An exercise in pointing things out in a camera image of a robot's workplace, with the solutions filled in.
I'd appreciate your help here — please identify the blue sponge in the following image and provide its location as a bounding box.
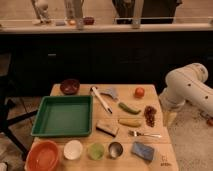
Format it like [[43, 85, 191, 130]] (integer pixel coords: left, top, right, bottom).
[[131, 142, 155, 162]]

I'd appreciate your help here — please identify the red bowl on counter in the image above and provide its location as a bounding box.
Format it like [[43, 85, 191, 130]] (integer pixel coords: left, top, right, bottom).
[[83, 17, 95, 25]]

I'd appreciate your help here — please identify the silver metal cup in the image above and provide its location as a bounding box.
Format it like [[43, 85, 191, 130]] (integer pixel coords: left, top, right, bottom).
[[108, 142, 123, 159]]

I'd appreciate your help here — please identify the orange tomato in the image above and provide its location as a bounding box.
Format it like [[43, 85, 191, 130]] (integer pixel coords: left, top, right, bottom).
[[134, 87, 145, 98]]

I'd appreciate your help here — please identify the silver fork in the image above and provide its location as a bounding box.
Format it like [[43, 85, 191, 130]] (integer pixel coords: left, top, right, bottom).
[[128, 130, 162, 138]]

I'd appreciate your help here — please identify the orange plastic bowl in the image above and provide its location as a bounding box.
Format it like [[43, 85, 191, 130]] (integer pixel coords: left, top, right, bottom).
[[26, 141, 59, 171]]

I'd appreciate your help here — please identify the dark red bowl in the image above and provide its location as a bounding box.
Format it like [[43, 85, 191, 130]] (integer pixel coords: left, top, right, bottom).
[[60, 79, 80, 95]]

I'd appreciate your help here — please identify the black office chair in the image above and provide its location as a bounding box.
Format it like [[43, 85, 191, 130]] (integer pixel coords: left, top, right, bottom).
[[0, 52, 38, 162]]

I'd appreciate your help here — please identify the green plastic tray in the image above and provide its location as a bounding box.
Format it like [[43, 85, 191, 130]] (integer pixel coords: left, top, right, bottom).
[[31, 95, 93, 137]]

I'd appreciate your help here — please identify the green small cup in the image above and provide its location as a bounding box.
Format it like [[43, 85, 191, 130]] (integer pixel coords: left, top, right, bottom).
[[87, 143, 105, 160]]

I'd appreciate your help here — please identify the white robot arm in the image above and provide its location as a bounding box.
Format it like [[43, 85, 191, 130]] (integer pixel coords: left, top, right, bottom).
[[159, 63, 213, 117]]

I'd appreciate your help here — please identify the purple grape bunch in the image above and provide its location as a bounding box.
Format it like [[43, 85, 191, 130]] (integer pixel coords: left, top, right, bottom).
[[144, 106, 157, 127]]

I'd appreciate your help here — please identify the green chili pepper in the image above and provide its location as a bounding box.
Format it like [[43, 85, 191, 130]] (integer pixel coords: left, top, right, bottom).
[[118, 102, 141, 115]]

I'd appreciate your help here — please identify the brown wooden block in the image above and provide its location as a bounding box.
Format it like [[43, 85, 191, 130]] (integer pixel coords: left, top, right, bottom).
[[96, 120, 119, 137]]

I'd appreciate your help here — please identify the dark long counter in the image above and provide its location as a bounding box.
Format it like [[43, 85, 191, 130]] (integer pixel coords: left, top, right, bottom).
[[0, 23, 213, 96]]

